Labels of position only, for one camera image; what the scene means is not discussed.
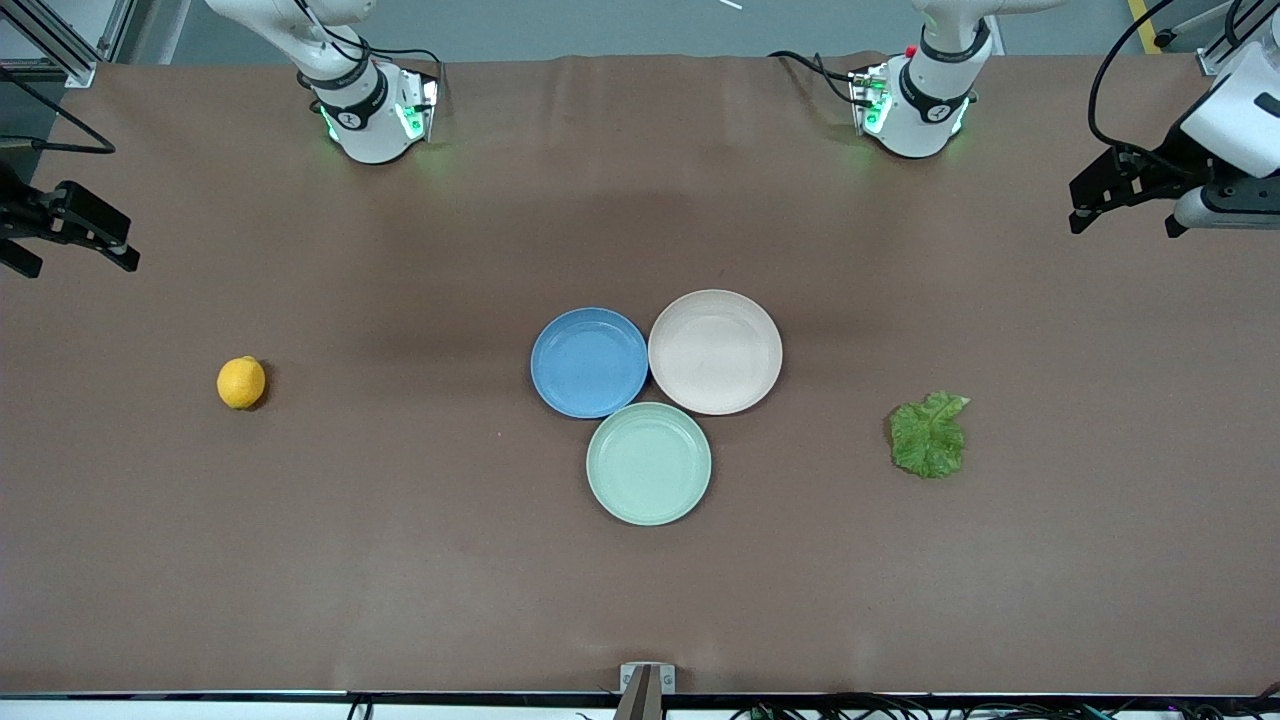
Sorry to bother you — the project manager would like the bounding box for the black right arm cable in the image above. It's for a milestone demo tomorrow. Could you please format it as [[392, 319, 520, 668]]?
[[0, 65, 117, 157]]

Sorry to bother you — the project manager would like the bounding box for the black cable bundle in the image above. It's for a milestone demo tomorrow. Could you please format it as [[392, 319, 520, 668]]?
[[730, 688, 1280, 720]]

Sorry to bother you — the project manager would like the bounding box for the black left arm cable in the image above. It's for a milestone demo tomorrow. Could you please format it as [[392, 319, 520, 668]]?
[[1088, 0, 1181, 156]]

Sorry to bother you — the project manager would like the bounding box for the brown table cover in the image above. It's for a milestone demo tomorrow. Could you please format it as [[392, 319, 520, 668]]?
[[0, 52, 1280, 696]]

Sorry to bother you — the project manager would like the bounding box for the black left base cable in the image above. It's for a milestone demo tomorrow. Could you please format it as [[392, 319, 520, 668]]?
[[768, 48, 863, 105]]

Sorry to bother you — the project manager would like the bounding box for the blue plate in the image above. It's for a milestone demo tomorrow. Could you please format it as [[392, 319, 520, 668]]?
[[530, 306, 650, 420]]

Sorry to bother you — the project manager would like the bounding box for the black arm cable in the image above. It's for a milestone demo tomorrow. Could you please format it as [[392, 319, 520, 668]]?
[[1088, 0, 1181, 156], [0, 65, 117, 157]]

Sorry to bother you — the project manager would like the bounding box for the green lettuce leaf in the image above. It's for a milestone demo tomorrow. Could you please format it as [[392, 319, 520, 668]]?
[[889, 391, 972, 480]]

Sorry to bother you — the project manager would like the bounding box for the mint green plate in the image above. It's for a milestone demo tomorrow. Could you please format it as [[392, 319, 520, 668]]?
[[586, 402, 713, 527]]

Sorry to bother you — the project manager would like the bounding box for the black table edge rail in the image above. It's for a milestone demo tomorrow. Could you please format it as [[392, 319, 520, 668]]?
[[0, 689, 1280, 701]]

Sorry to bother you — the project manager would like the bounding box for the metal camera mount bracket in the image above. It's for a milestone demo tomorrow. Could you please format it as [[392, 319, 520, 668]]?
[[612, 662, 676, 720]]

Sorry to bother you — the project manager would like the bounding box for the yellow lemon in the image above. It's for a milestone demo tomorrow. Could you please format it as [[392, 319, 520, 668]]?
[[217, 356, 268, 411]]

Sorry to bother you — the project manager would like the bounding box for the aluminium frame profile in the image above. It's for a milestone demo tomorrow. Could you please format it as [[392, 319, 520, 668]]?
[[0, 0, 137, 89], [1195, 0, 1280, 77]]

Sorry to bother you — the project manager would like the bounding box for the beige plate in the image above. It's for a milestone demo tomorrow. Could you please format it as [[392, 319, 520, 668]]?
[[648, 289, 784, 416]]

